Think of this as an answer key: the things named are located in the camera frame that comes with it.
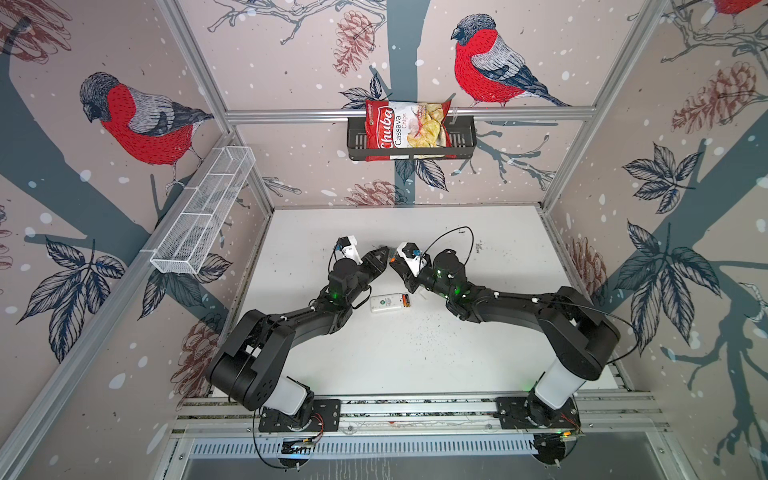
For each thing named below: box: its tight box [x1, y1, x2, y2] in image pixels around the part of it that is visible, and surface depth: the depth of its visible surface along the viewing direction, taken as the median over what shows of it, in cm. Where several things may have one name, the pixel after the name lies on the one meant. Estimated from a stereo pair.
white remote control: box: [370, 293, 411, 313], surface depth 94 cm
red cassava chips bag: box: [365, 155, 453, 162], surface depth 92 cm
